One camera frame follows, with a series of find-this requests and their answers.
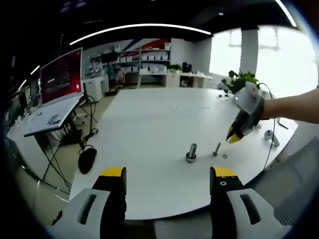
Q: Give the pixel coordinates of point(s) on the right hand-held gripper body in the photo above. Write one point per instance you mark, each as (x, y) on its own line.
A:
(249, 104)

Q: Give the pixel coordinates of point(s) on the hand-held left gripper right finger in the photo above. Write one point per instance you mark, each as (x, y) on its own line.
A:
(221, 204)

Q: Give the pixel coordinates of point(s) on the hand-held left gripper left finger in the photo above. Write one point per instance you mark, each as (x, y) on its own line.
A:
(112, 199)

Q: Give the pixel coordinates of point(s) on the thin metal threaded stud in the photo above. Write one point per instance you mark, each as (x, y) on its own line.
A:
(217, 148)

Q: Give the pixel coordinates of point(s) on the thick metal threaded stud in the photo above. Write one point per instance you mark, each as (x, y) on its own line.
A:
(193, 148)

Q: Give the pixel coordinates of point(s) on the white handheld controller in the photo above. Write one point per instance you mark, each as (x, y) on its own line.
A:
(269, 134)

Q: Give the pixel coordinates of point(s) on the potted green plant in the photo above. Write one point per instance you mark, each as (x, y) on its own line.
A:
(240, 81)

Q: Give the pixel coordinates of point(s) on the black rounded floor object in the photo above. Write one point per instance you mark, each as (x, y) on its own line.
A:
(87, 160)

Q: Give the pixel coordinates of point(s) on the grey mesh office chair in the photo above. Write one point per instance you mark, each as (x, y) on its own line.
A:
(294, 179)

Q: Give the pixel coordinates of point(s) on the white long counter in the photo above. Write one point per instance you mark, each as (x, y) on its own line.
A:
(172, 79)

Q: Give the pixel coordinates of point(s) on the small background potted plant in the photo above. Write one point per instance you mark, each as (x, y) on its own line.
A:
(175, 68)

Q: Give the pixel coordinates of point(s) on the white standing desk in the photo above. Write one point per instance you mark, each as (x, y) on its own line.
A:
(49, 119)

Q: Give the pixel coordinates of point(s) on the shelf with white bins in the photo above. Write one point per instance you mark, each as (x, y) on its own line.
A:
(149, 57)

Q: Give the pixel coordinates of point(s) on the white cabinet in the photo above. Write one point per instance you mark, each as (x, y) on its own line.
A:
(93, 87)

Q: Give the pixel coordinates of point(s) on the curved ceiling light strip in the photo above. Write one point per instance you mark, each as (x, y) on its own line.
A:
(154, 25)

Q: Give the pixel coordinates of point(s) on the red screen monitor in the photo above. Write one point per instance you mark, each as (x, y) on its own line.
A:
(61, 77)

